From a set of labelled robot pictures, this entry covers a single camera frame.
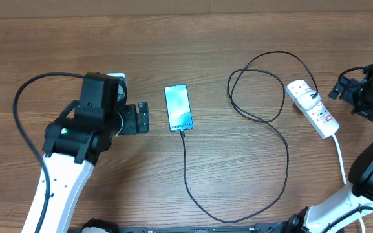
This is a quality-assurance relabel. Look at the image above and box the blue Galaxy smartphone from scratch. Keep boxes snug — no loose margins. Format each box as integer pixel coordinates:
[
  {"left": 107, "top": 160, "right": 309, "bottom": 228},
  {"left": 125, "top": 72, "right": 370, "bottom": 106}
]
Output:
[{"left": 164, "top": 84, "right": 193, "bottom": 132}]

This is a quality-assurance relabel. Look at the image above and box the black USB charging cable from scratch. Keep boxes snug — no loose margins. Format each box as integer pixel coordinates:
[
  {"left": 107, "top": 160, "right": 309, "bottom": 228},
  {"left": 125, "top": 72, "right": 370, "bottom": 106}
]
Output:
[{"left": 179, "top": 50, "right": 320, "bottom": 225}]

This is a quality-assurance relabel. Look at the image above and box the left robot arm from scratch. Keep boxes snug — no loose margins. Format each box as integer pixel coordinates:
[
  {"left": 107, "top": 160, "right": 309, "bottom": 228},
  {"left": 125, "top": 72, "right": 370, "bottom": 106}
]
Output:
[{"left": 13, "top": 72, "right": 149, "bottom": 232}]

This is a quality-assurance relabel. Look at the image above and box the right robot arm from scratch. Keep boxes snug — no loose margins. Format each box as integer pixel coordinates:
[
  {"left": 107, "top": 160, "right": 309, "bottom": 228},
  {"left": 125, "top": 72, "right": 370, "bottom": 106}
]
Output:
[{"left": 271, "top": 64, "right": 373, "bottom": 232}]

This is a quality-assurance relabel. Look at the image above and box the white charger plug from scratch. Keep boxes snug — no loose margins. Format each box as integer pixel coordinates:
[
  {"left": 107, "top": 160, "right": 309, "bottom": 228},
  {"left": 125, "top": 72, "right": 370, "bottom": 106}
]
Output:
[{"left": 297, "top": 90, "right": 321, "bottom": 111}]

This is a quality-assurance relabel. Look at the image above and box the white power strip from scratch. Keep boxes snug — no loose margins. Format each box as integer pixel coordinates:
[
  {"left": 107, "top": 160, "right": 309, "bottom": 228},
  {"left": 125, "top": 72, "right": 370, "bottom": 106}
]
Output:
[{"left": 286, "top": 80, "right": 339, "bottom": 139}]

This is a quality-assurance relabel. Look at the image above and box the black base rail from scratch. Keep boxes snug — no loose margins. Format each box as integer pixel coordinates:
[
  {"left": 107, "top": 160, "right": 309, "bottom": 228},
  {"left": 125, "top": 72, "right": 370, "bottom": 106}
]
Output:
[{"left": 69, "top": 218, "right": 303, "bottom": 233}]

